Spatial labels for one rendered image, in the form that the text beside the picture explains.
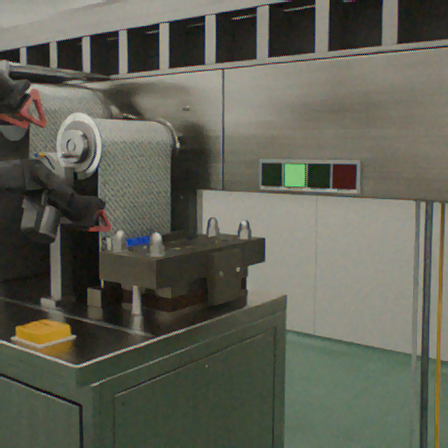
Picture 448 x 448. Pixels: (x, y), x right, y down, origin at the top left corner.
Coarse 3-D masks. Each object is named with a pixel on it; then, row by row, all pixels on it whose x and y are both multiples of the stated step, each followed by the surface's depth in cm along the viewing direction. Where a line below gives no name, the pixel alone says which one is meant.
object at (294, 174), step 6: (288, 168) 141; (294, 168) 140; (300, 168) 140; (288, 174) 142; (294, 174) 141; (300, 174) 140; (288, 180) 142; (294, 180) 141; (300, 180) 140; (288, 186) 142; (294, 186) 141; (300, 186) 140
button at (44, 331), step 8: (40, 320) 116; (48, 320) 116; (24, 328) 111; (32, 328) 111; (40, 328) 111; (48, 328) 111; (56, 328) 111; (64, 328) 112; (24, 336) 111; (32, 336) 109; (40, 336) 108; (48, 336) 109; (56, 336) 111; (64, 336) 112; (40, 344) 108
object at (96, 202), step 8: (72, 192) 126; (72, 200) 126; (80, 200) 128; (88, 200) 130; (96, 200) 129; (64, 208) 125; (72, 208) 126; (80, 208) 127; (88, 208) 129; (96, 208) 128; (64, 216) 128; (72, 216) 128; (80, 216) 128; (88, 216) 128; (72, 224) 131; (80, 224) 128; (88, 224) 127
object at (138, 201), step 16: (112, 176) 138; (128, 176) 141; (144, 176) 146; (160, 176) 150; (112, 192) 138; (128, 192) 142; (144, 192) 146; (160, 192) 150; (112, 208) 138; (128, 208) 142; (144, 208) 146; (160, 208) 151; (112, 224) 138; (128, 224) 142; (144, 224) 147; (160, 224) 151
